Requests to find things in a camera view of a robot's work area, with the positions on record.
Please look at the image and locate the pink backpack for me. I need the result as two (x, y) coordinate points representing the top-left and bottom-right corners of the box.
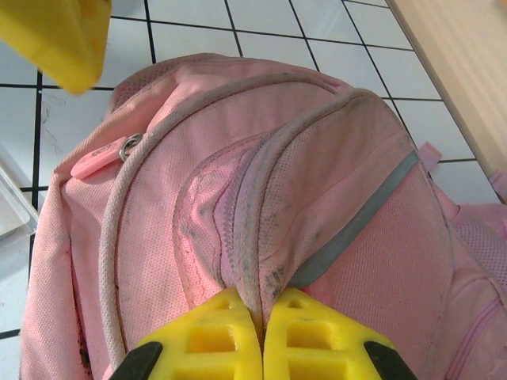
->
(19, 51), (507, 380)

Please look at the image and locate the white tube with red label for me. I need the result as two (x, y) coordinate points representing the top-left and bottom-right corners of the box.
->
(0, 154), (41, 243)

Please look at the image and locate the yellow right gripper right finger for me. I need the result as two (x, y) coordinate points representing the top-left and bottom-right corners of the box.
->
(263, 287), (420, 380)

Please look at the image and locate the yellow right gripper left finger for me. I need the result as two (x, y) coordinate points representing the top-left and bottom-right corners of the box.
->
(112, 287), (265, 380)

